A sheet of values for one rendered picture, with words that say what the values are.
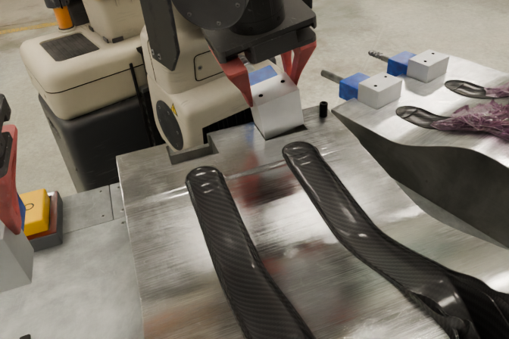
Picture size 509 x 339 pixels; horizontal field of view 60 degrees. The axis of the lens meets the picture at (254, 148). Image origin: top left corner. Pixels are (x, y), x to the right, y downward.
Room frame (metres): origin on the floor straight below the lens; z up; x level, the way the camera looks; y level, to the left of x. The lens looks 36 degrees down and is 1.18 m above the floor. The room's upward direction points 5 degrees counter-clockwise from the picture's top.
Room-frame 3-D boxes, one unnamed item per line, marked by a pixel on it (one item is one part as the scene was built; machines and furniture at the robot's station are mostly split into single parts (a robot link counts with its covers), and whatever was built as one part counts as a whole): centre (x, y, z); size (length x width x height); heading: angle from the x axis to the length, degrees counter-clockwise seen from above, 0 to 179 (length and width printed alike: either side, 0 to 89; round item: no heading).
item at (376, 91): (0.58, -0.16, 0.86); 0.13 x 0.05 x 0.05; 34
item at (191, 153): (0.41, 0.07, 0.87); 0.05 x 0.05 x 0.04; 17
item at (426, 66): (0.64, -0.25, 0.86); 0.13 x 0.05 x 0.05; 34
